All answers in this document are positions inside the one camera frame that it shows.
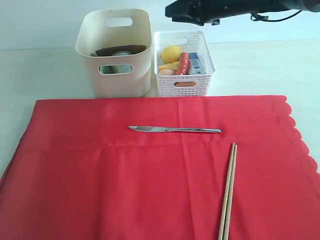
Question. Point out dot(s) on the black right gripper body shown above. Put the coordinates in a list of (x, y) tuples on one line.
[(201, 12)]

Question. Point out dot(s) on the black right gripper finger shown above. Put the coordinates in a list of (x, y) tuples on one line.
[(179, 11)]

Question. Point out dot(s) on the yellow lemon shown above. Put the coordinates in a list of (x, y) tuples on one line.
[(170, 54)]

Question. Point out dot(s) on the blue milk carton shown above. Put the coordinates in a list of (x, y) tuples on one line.
[(196, 67)]

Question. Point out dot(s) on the yellow cheese wedge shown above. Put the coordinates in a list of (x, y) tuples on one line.
[(172, 66)]

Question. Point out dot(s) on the red sausage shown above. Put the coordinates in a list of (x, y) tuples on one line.
[(183, 64)]

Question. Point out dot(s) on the brown egg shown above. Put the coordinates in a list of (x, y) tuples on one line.
[(167, 72)]

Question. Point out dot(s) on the fried chicken nugget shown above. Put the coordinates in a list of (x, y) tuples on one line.
[(185, 84)]

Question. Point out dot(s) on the stainless steel cup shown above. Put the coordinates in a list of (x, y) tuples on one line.
[(121, 53)]

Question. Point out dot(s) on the brown wooden plate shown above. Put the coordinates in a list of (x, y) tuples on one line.
[(114, 50)]

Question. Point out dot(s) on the silver table knife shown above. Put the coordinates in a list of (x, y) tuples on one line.
[(159, 129)]

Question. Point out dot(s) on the wooden chopstick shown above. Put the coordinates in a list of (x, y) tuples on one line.
[(226, 193), (230, 197)]

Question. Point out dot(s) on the pale green ceramic bowl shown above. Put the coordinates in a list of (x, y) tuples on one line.
[(106, 70)]

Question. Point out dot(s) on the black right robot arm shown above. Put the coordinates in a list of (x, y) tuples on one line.
[(256, 8)]

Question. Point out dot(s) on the white woven plastic basket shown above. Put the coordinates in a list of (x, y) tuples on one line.
[(198, 77)]

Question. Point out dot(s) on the cream plastic bin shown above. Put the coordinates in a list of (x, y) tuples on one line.
[(116, 27)]

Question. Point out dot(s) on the red tablecloth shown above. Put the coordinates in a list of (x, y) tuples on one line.
[(80, 173)]

